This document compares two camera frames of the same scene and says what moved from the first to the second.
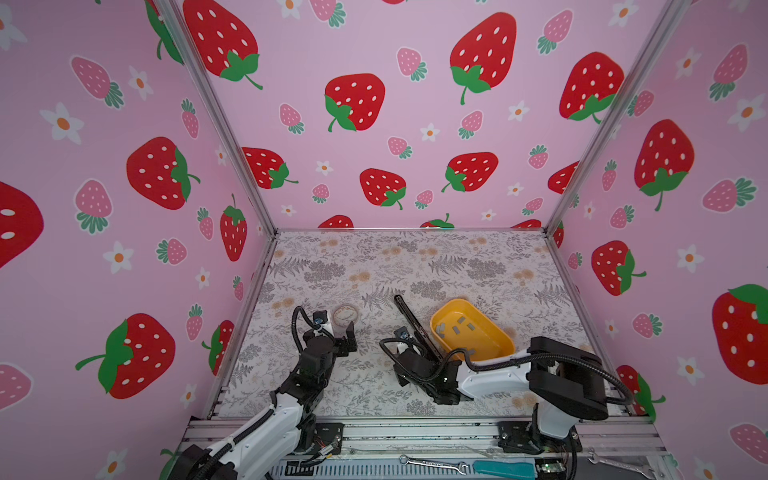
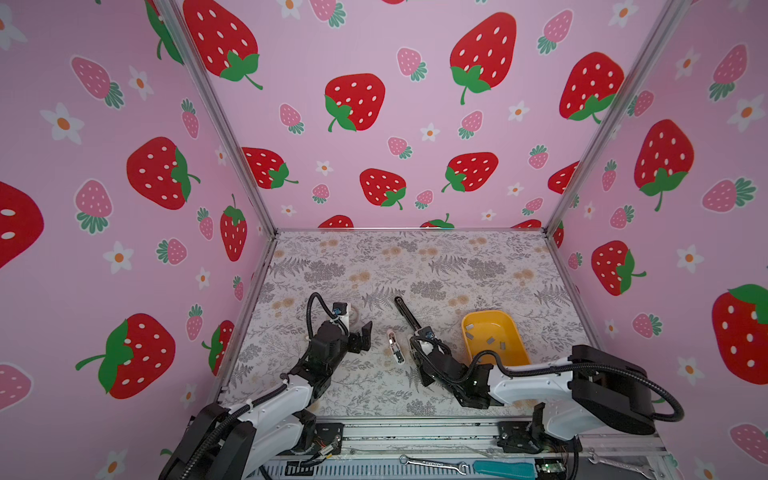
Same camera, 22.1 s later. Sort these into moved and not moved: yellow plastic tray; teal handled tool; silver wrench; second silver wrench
Moved: yellow plastic tray
Not moved: silver wrench; teal handled tool; second silver wrench
